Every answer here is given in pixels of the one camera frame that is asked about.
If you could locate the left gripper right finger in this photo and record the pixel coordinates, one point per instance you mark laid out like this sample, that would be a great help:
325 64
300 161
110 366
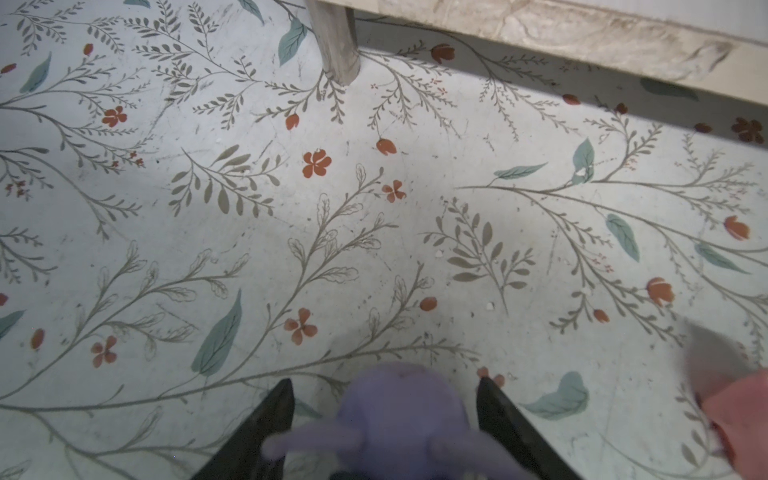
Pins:
500 418

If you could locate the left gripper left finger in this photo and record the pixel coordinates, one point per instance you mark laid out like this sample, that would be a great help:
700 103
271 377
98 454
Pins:
240 457

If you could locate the white two-tier shelf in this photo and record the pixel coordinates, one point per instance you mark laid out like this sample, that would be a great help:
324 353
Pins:
715 46

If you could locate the pink pig toy top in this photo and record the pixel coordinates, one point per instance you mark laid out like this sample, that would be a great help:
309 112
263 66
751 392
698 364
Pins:
737 408

